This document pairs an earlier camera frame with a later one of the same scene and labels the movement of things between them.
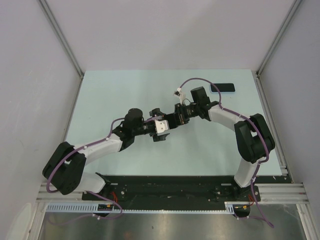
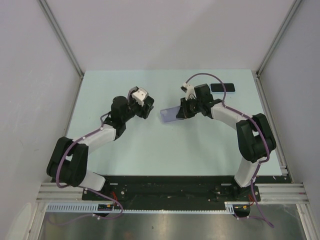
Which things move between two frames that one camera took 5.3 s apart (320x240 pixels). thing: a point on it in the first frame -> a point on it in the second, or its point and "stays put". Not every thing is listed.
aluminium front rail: x=269 y=193 stays put
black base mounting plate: x=169 y=189 stays put
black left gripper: x=156 y=137 -> x=144 y=113
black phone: x=224 y=88 stays put
